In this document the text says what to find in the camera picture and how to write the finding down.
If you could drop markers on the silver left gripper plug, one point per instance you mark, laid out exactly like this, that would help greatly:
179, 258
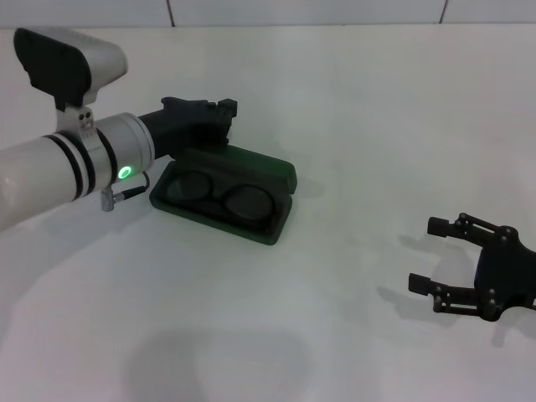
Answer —
107, 200

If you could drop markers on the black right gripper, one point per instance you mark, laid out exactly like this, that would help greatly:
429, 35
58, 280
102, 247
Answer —
511, 272

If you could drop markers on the black glasses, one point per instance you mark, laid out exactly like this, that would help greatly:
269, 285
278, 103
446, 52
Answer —
220, 197

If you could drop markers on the green glasses case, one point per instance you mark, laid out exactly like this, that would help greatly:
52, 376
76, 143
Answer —
259, 165

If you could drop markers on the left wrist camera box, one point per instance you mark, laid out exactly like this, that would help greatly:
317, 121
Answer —
50, 63

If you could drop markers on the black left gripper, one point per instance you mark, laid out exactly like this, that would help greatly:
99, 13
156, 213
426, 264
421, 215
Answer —
176, 125

